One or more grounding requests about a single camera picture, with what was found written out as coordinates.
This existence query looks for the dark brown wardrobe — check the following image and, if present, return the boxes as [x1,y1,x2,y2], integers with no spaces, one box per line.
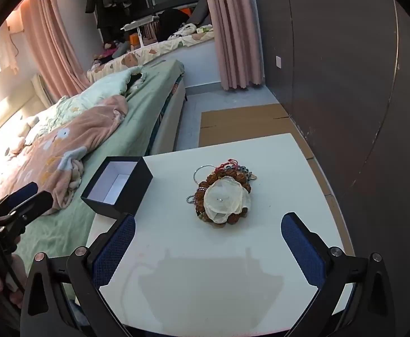
[252,0,410,288]

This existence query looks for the person's left hand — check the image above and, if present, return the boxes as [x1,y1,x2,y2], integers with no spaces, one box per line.
[0,253,28,311]

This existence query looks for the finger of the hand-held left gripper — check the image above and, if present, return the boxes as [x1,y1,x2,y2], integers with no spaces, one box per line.
[0,182,38,215]
[0,190,54,239]

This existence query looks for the brown bead bracelet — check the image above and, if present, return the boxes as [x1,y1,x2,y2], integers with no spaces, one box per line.
[194,170,252,227]

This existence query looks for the black cloth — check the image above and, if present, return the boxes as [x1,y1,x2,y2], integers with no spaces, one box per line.
[159,9,188,41]

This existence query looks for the grey pillow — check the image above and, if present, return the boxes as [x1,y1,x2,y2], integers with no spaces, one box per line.
[187,0,210,27]

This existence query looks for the red cord bracelet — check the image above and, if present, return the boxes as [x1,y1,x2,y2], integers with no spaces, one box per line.
[215,159,248,176]

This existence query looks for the white folding rack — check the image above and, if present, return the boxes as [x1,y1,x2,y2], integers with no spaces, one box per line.
[121,16,160,48]

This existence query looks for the bed with green sheet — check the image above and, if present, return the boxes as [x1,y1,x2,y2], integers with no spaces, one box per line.
[0,60,188,288]

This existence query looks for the black jewelry box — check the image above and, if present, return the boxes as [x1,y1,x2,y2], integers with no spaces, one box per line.
[81,156,153,220]

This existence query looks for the pale green floral quilt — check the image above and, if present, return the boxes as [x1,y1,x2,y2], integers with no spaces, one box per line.
[26,70,146,137]

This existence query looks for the blue bead bracelet gold pendant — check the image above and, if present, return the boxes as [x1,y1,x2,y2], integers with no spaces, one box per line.
[236,167,258,183]

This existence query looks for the cream floral bedsheet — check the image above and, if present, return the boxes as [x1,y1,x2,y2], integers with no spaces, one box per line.
[87,30,216,81]

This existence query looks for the hanging white shirt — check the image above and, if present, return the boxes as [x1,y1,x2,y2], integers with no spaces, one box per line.
[0,21,19,81]

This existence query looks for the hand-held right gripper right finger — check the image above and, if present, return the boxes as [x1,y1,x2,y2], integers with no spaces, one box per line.
[281,212,397,337]

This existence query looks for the silver bangle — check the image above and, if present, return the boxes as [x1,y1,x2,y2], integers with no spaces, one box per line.
[193,165,219,185]

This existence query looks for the hanging dark clothes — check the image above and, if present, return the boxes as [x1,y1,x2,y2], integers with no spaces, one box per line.
[85,0,149,39]

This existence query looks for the flat cardboard sheet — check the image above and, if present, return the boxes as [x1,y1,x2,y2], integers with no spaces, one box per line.
[198,103,355,253]

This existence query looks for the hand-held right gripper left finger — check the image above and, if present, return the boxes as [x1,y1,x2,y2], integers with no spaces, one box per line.
[19,213,137,337]

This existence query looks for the pink curtain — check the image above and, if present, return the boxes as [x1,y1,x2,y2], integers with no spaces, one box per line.
[202,0,265,90]
[19,0,93,102]

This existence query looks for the panda plush toy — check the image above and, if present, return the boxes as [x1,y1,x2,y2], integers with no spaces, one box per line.
[168,23,200,39]

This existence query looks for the pink floral blanket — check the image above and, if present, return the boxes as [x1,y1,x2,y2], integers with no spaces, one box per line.
[0,95,128,215]

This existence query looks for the white fabric flower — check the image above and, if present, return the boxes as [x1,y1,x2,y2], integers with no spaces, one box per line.
[204,177,253,223]

